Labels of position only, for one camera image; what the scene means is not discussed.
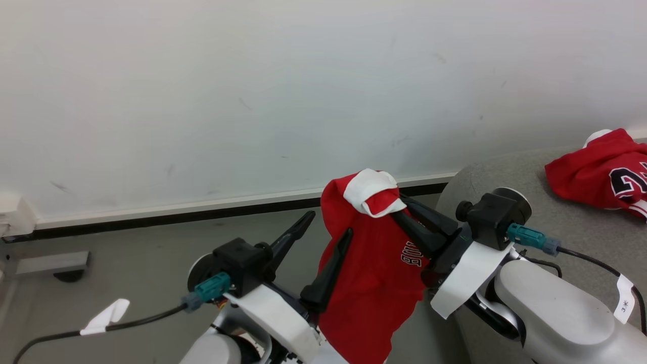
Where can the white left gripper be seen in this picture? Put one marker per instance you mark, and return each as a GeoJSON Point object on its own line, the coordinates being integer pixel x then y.
{"type": "Point", "coordinates": [278, 316]}

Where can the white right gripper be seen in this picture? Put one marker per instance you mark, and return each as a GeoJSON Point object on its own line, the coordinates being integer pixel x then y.
{"type": "Point", "coordinates": [467, 273]}

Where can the red jersey with white trim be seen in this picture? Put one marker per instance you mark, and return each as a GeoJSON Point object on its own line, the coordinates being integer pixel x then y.
{"type": "Point", "coordinates": [369, 293]}

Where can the red jersey with black number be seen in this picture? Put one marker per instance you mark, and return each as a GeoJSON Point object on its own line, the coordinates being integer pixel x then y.
{"type": "Point", "coordinates": [591, 172]}

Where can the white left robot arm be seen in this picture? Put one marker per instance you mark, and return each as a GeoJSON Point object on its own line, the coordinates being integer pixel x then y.
{"type": "Point", "coordinates": [212, 351]}

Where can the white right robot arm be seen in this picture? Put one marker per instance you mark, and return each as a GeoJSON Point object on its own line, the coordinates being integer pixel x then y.
{"type": "Point", "coordinates": [556, 313]}

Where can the grey fabric sofa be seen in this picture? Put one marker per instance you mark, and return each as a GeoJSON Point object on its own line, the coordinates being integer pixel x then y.
{"type": "Point", "coordinates": [581, 232]}

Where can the white and black baseboard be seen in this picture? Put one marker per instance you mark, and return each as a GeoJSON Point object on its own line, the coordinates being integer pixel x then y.
{"type": "Point", "coordinates": [177, 210]}

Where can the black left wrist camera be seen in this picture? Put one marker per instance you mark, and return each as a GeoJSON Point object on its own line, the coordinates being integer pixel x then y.
{"type": "Point", "coordinates": [242, 265]}

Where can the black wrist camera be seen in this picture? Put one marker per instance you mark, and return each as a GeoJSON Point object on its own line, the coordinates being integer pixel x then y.
{"type": "Point", "coordinates": [242, 265]}
{"type": "Point", "coordinates": [490, 220]}

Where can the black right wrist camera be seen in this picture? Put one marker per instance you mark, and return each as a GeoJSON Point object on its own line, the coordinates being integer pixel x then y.
{"type": "Point", "coordinates": [490, 220]}

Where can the teal left camera connector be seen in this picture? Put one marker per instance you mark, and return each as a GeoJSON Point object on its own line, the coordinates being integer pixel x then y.
{"type": "Point", "coordinates": [212, 288]}

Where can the teal camera connector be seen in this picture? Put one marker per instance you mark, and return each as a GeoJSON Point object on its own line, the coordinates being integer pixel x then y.
{"type": "Point", "coordinates": [530, 237]}
{"type": "Point", "coordinates": [212, 288]}

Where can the teal right camera connector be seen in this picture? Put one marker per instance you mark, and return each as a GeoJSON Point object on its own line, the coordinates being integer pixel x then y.
{"type": "Point", "coordinates": [530, 237]}

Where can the grey metal bracket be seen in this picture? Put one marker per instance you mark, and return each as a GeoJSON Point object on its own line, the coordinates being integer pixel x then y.
{"type": "Point", "coordinates": [50, 263]}

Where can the white wall box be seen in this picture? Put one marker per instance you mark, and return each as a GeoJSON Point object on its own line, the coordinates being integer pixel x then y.
{"type": "Point", "coordinates": [17, 217]}

